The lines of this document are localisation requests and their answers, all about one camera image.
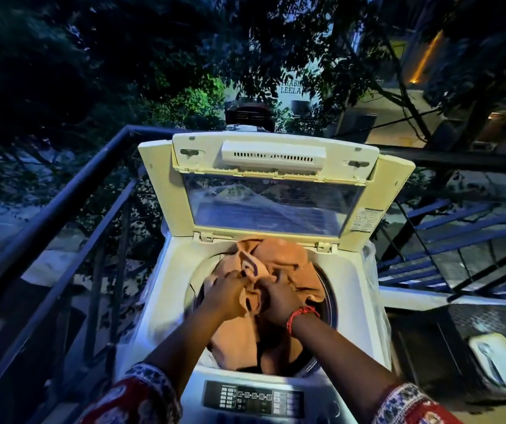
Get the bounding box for person's left hand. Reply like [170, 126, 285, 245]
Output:
[204, 269, 254, 321]

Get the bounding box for person's right hand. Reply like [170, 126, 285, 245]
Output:
[259, 270, 313, 328]

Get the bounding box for orange cloth garment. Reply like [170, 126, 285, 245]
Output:
[204, 237, 326, 377]

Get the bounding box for person's right forearm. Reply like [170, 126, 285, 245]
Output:
[289, 310, 401, 424]

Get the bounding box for person's left forearm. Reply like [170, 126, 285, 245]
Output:
[144, 304, 232, 400]

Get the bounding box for red thread wristband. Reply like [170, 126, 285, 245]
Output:
[287, 306, 321, 335]

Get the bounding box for white top-load washing machine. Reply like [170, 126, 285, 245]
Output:
[114, 130, 416, 424]

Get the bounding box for washing machine lid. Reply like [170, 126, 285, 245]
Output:
[138, 130, 416, 253]

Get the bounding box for patterned red left sleeve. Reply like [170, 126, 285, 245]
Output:
[79, 363, 183, 424]

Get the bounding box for patterned red sleeve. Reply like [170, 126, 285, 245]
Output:
[371, 383, 452, 424]
[79, 363, 183, 424]

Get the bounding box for patterned red right sleeve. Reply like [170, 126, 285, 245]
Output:
[371, 383, 452, 424]

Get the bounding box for dark metal balcony railing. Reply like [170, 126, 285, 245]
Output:
[0, 125, 506, 413]

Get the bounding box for lit neighbouring building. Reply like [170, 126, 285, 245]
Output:
[222, 0, 506, 155]

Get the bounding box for dark green trees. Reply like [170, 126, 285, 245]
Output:
[0, 0, 506, 226]

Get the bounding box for white plastic tray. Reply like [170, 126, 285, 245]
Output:
[468, 333, 506, 389]

